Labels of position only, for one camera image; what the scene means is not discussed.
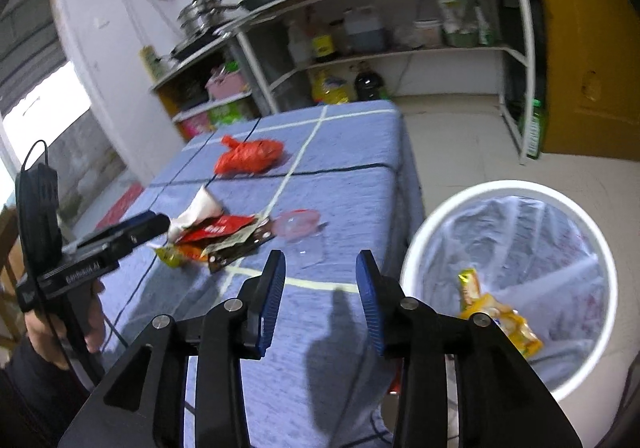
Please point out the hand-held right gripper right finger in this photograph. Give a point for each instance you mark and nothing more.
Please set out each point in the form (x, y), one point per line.
(369, 298)

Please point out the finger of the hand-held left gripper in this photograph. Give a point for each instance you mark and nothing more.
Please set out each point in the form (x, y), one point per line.
(145, 226)

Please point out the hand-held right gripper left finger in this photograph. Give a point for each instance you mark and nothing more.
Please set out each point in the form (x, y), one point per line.
(267, 298)

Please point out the small yellow wrapper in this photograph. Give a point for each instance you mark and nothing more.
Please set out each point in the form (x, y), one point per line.
(170, 257)

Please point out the white tissue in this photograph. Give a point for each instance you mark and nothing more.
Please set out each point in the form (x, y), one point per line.
(200, 210)

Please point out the yellow green snack wrapper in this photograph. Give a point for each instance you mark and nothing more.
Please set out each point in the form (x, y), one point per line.
(470, 288)

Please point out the red plastic bag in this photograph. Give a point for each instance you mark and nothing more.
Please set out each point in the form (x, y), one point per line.
(250, 155)

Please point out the yellow snack packet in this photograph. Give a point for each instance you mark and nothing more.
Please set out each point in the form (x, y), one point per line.
(505, 323)

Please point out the white trash bin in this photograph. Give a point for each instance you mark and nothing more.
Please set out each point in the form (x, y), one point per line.
(500, 188)

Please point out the person's left forearm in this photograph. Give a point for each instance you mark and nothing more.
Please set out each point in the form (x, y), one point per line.
(30, 398)

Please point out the person's left hand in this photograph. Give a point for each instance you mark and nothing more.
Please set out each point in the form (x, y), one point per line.
(40, 335)

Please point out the red floor mat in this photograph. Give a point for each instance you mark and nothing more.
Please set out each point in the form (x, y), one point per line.
(120, 205)

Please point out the pink carton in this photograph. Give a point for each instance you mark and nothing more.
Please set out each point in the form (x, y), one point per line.
(195, 126)

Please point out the black pot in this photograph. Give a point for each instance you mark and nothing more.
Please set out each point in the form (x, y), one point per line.
(190, 93)

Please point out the green carton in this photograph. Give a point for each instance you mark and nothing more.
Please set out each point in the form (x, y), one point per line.
(230, 112)

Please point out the blue checked tablecloth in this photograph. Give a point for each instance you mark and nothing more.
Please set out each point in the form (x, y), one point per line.
(340, 152)

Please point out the pink plastic basket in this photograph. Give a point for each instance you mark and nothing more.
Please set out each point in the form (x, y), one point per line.
(227, 85)

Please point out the yellow power strip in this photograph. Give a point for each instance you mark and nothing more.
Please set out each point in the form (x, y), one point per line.
(149, 62)

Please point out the low wooden shelf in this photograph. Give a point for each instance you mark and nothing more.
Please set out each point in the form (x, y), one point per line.
(200, 62)

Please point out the black induction cooker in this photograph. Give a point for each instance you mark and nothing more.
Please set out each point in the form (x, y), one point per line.
(197, 43)

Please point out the large yellow oil bottle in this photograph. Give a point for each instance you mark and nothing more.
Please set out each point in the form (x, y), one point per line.
(330, 87)

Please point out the large dark bottle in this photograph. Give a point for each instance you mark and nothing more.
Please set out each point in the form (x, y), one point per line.
(370, 83)

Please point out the steel steamer pot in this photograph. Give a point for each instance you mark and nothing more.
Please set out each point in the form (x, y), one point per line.
(202, 15)

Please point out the green soda bottle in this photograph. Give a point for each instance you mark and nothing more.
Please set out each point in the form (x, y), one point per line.
(534, 130)

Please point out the clear plastic bottle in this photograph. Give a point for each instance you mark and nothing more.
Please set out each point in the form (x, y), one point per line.
(299, 47)

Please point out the yellow label bottle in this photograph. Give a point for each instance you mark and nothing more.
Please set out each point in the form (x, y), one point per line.
(323, 46)

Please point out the dark glass jar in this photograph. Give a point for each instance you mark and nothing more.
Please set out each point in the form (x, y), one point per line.
(340, 40)

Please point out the clear jerry can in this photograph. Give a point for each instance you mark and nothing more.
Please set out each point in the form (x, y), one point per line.
(365, 32)

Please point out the white plastic bucket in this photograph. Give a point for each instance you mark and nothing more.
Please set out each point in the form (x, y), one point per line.
(427, 33)

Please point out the green bowl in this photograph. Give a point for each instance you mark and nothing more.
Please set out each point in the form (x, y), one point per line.
(460, 38)

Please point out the green white packet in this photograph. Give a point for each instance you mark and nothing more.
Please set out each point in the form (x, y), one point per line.
(486, 27)

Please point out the white plastic bag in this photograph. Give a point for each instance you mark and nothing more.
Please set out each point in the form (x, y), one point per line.
(452, 7)

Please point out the yellow wooden door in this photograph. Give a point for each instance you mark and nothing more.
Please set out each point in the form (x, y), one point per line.
(585, 52)

